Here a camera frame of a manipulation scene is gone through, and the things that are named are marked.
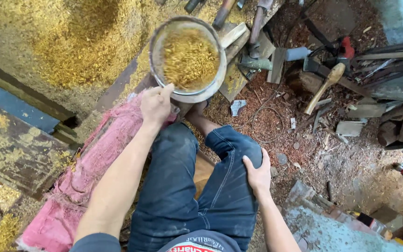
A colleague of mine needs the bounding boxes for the person's right hand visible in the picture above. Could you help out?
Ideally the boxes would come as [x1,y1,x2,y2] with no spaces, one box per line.
[242,147,272,199]

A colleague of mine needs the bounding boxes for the person's left hand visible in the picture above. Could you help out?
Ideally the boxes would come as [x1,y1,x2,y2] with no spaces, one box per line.
[140,83,176,127]

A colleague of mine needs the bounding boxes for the round metal sieve pan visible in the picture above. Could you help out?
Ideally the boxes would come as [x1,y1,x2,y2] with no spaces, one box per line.
[148,15,227,104]

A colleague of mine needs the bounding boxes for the person's bare foot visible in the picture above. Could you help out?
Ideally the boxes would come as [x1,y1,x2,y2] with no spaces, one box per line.
[186,99,210,123]

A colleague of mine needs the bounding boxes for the wooden stool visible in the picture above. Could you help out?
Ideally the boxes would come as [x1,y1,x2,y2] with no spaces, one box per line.
[192,150,217,201]

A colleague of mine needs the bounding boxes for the yellow sawdust in pan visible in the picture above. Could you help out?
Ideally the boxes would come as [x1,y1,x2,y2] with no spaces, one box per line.
[161,27,221,92]

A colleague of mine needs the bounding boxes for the person's blue jeans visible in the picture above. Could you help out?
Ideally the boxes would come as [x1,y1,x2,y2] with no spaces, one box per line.
[127,121,264,252]

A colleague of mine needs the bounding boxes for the white broken shard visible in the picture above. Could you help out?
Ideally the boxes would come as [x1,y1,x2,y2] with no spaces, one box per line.
[230,99,248,117]

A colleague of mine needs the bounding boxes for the grey concrete slab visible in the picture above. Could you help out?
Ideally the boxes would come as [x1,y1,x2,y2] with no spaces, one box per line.
[281,180,403,252]

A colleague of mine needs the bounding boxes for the person's grey printed shirt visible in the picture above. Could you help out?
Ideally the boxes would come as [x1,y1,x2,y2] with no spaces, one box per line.
[69,230,243,252]

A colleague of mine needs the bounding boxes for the pink mesh sack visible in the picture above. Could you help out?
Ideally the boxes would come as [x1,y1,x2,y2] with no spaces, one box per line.
[15,87,178,252]

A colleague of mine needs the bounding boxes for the pale wooden block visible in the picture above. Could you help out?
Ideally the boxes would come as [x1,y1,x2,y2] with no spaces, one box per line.
[335,120,366,137]

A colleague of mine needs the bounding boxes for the heap of yellow sawdust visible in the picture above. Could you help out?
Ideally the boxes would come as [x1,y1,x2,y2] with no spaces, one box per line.
[0,0,174,116]

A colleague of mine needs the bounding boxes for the light wooden wedge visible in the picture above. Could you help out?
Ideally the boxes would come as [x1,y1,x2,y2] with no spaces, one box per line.
[220,22,248,49]

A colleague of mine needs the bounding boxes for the wooden mallet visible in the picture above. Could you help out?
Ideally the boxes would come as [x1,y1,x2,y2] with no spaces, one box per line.
[304,62,346,116]

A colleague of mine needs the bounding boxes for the rusty metal hammer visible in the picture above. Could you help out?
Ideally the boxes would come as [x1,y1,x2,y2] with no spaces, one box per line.
[248,0,274,59]

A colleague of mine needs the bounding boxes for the blue painted board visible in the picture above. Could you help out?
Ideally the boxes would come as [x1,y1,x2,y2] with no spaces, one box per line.
[0,74,61,135]

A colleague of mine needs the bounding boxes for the heap of dark wood offcuts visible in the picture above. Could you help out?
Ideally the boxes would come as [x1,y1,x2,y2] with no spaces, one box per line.
[376,101,403,151]

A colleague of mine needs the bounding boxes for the red and black power tool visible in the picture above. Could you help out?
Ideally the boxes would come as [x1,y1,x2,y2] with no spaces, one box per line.
[303,36,356,75]

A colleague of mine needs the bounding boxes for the loop of thin wire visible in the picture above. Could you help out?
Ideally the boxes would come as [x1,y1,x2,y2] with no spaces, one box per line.
[251,106,285,144]

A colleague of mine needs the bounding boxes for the brown handled metal tool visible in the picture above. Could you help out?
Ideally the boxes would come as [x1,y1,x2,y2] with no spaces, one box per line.
[211,0,236,30]

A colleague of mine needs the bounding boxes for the grey-blue tool handle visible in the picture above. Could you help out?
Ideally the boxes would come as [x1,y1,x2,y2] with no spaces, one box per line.
[285,46,313,62]

